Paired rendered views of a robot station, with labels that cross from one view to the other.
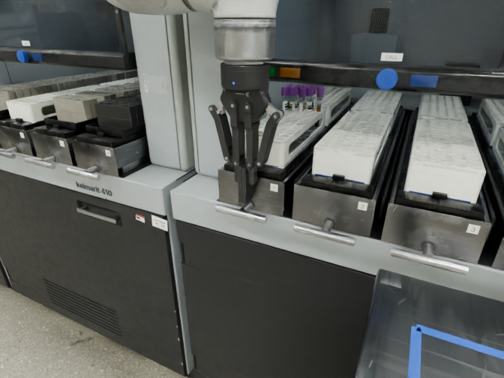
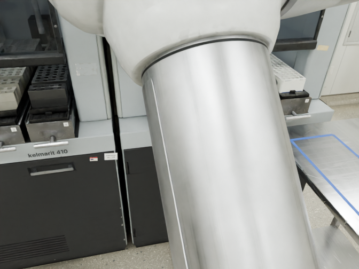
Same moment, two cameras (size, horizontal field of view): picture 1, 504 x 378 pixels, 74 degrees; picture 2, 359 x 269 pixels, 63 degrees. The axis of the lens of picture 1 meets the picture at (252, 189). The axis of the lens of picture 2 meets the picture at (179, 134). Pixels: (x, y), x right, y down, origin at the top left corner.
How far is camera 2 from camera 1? 0.61 m
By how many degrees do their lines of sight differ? 35
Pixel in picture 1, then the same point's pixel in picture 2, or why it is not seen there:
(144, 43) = (76, 44)
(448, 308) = (291, 132)
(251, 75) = not seen: hidden behind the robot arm
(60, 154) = (10, 138)
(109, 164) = (66, 132)
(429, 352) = (298, 144)
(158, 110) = (88, 85)
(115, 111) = (50, 93)
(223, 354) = (155, 215)
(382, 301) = not seen: hidden behind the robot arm
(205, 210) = (146, 137)
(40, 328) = not seen: outside the picture
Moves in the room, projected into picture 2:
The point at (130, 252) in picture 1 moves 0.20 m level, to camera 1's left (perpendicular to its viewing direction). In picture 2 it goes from (82, 185) to (25, 211)
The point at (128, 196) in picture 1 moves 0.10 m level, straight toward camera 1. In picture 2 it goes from (84, 148) to (107, 157)
